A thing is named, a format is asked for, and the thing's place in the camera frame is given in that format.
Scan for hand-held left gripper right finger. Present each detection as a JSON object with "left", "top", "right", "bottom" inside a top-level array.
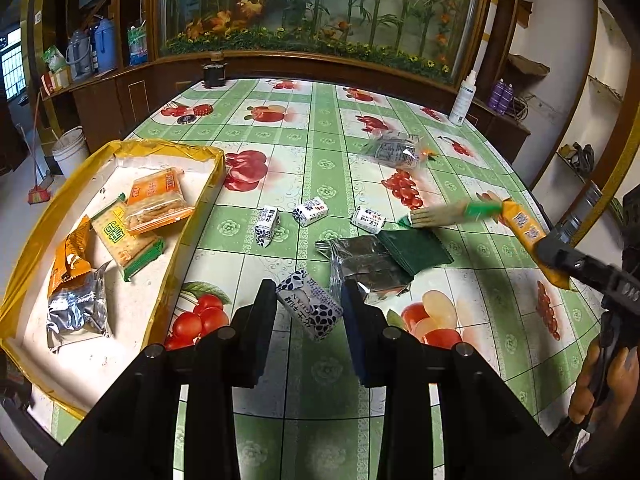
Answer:
[{"left": 341, "top": 279, "right": 572, "bottom": 480}]

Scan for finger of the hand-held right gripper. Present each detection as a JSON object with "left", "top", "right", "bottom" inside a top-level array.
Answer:
[{"left": 537, "top": 230, "right": 617, "bottom": 294}]

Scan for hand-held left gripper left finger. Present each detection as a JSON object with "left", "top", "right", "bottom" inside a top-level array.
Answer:
[{"left": 44, "top": 279, "right": 279, "bottom": 480}]

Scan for white black-dotted candy packet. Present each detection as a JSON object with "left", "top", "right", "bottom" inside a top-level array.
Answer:
[
  {"left": 254, "top": 205, "right": 279, "bottom": 249},
  {"left": 292, "top": 197, "right": 329, "bottom": 224},
  {"left": 351, "top": 206, "right": 389, "bottom": 234},
  {"left": 276, "top": 269, "right": 345, "bottom": 342}
]

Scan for yellow green-print cracker packet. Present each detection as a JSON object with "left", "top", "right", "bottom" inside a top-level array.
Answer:
[
  {"left": 92, "top": 195, "right": 166, "bottom": 282},
  {"left": 500, "top": 199, "right": 577, "bottom": 292}
]

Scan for silver foil packet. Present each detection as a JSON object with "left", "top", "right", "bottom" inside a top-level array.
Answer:
[
  {"left": 315, "top": 237, "right": 414, "bottom": 307},
  {"left": 46, "top": 261, "right": 112, "bottom": 352}
]

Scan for yellow-lined white tray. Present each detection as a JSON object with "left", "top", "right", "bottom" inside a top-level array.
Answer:
[{"left": 0, "top": 139, "right": 227, "bottom": 421}]

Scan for green-edged cracker packet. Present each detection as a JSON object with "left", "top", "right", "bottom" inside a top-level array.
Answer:
[{"left": 399, "top": 199, "right": 506, "bottom": 229}]

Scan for orange white-print cracker packet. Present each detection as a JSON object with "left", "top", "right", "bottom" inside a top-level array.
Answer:
[{"left": 124, "top": 166, "right": 197, "bottom": 237}]

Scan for orange crinkled snack packet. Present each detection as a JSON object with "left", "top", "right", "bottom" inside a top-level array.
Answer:
[{"left": 47, "top": 215, "right": 94, "bottom": 302}]

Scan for person's right hand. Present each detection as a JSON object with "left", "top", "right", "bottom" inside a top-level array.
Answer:
[{"left": 569, "top": 337, "right": 640, "bottom": 427}]

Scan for grey ribbed metal cylinder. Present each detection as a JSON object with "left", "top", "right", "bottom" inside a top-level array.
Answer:
[{"left": 547, "top": 180, "right": 608, "bottom": 246}]

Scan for dark green packet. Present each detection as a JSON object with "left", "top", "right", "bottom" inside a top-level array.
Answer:
[{"left": 377, "top": 229, "right": 454, "bottom": 279}]

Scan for green fruit-print tablecloth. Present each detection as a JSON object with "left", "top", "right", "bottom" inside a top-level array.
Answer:
[{"left": 50, "top": 77, "right": 608, "bottom": 480}]

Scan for clear grey-print snack packet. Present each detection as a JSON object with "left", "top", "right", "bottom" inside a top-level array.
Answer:
[{"left": 364, "top": 132, "right": 422, "bottom": 172}]

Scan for white spray bottle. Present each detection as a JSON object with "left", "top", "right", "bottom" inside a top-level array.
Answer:
[{"left": 448, "top": 72, "right": 476, "bottom": 126}]

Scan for white yellow-striped rolled scroll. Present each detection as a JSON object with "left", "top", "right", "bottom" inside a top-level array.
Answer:
[{"left": 476, "top": 0, "right": 501, "bottom": 83}]

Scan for white plastic bucket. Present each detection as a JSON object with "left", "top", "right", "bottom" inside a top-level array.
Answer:
[{"left": 52, "top": 127, "right": 91, "bottom": 179}]

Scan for red broom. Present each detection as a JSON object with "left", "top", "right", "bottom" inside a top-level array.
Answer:
[{"left": 27, "top": 91, "right": 56, "bottom": 207}]

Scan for dark glass jar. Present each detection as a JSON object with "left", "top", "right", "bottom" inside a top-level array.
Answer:
[{"left": 202, "top": 52, "right": 229, "bottom": 89}]

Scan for dark wooden sideboard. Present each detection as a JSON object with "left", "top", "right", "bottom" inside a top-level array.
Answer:
[{"left": 42, "top": 50, "right": 532, "bottom": 161}]

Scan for green white plastic bag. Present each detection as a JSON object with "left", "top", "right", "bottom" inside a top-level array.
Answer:
[{"left": 127, "top": 22, "right": 149, "bottom": 66}]

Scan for orange cardboard boxes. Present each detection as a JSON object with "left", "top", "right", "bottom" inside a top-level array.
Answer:
[{"left": 42, "top": 67, "right": 71, "bottom": 94}]

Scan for blue thermos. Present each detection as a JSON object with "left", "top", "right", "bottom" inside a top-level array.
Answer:
[{"left": 92, "top": 17, "right": 119, "bottom": 74}]

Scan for grey kettle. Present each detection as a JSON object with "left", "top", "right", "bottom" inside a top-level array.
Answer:
[{"left": 67, "top": 30, "right": 94, "bottom": 81}]

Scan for artificial flower glass display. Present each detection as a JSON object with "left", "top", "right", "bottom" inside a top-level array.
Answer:
[{"left": 152, "top": 0, "right": 496, "bottom": 86}]

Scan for small green white pouch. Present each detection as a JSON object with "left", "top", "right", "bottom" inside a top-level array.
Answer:
[{"left": 42, "top": 45, "right": 68, "bottom": 74}]

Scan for barred window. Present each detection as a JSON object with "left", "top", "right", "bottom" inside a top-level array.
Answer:
[{"left": 0, "top": 27, "right": 26, "bottom": 101}]

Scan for wooden wall shelf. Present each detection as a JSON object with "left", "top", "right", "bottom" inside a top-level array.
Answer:
[{"left": 507, "top": 52, "right": 551, "bottom": 79}]

